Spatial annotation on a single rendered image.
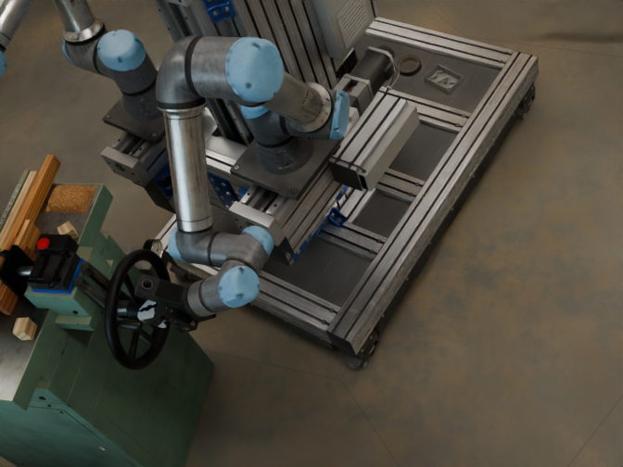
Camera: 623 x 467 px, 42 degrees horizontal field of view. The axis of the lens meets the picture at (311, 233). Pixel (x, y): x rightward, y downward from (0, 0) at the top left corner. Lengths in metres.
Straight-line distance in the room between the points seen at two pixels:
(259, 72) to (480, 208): 1.54
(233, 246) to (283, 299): 0.91
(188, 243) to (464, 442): 1.15
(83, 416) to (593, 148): 1.93
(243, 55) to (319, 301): 1.19
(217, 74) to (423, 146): 1.42
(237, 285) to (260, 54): 0.44
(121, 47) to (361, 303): 1.02
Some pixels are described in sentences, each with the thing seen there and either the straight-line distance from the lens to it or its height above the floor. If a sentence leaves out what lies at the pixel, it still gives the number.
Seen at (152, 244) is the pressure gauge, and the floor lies 0.69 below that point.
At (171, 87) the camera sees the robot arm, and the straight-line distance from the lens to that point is 1.58.
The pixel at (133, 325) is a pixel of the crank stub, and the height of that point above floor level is 0.90.
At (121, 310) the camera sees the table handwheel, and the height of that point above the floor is 0.82.
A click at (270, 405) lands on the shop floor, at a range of 2.67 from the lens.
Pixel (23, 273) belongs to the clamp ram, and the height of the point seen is 0.96.
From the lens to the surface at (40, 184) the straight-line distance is 2.20.
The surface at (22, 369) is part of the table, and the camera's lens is 1.95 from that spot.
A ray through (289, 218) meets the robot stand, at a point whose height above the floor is 0.72.
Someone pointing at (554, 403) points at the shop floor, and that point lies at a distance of 2.54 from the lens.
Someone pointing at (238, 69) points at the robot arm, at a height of 1.39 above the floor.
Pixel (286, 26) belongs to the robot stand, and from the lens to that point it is 2.19.
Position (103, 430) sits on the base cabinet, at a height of 0.52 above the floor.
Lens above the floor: 2.34
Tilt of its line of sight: 52 degrees down
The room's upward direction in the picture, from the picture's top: 24 degrees counter-clockwise
